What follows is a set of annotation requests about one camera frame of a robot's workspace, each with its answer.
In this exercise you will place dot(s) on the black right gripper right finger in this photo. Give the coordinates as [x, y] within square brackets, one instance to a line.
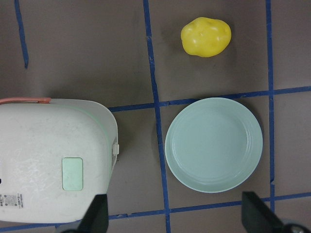
[258, 218]

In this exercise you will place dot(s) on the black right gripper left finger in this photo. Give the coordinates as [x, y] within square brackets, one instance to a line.
[96, 218]

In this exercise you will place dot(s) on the white rice cooker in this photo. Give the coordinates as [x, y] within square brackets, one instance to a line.
[56, 155]

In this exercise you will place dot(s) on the green plate near potato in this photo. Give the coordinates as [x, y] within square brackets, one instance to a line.
[213, 145]

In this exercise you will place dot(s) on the yellow toy potato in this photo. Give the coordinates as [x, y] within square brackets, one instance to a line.
[205, 37]

